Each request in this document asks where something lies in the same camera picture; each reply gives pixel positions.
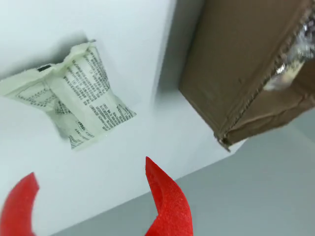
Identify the white sunflower seed packet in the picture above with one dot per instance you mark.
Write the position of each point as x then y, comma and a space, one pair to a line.
83, 98

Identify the purple silver snack packet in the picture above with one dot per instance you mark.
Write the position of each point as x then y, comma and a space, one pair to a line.
302, 39

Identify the brown cardboard box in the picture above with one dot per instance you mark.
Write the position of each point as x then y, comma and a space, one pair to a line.
233, 61

